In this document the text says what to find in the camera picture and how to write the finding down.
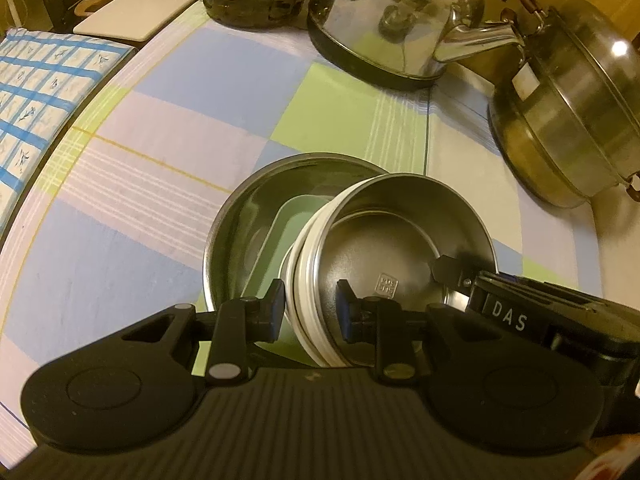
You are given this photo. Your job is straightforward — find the large stainless steel plate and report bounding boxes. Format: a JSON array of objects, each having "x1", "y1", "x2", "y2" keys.
[{"x1": 202, "y1": 154, "x2": 388, "y2": 361}]

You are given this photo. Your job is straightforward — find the stainless steel kettle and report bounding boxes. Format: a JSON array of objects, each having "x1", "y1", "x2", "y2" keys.
[{"x1": 306, "y1": 0, "x2": 526, "y2": 92}]

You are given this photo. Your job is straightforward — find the cream ribbed bowl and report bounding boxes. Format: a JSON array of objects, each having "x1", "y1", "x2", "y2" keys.
[{"x1": 280, "y1": 172, "x2": 501, "y2": 368}]

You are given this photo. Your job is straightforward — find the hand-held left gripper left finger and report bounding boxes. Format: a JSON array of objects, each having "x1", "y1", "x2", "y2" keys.
[{"x1": 117, "y1": 279, "x2": 287, "y2": 388}]

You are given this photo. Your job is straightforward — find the small stainless steel bowl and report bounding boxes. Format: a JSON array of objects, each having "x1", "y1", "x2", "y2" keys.
[{"x1": 295, "y1": 173, "x2": 500, "y2": 366}]

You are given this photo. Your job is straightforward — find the green square plate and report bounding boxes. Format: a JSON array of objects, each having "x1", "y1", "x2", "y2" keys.
[{"x1": 240, "y1": 195, "x2": 333, "y2": 361}]

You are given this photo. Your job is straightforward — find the pastel checked tablecloth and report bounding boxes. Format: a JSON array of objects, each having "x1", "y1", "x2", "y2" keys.
[{"x1": 0, "y1": 7, "x2": 640, "y2": 441}]

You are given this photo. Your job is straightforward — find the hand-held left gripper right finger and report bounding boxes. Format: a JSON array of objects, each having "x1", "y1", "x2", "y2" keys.
[{"x1": 335, "y1": 280, "x2": 506, "y2": 386}]

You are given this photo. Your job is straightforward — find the stainless steel steamer pot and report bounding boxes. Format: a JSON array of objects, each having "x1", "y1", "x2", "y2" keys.
[{"x1": 487, "y1": 0, "x2": 640, "y2": 209}]

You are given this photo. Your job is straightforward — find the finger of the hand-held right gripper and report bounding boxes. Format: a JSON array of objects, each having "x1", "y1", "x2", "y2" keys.
[{"x1": 432, "y1": 255, "x2": 608, "y2": 307}]

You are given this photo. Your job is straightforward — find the white wooden chair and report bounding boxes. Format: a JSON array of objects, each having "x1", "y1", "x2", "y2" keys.
[{"x1": 72, "y1": 0, "x2": 201, "y2": 43}]

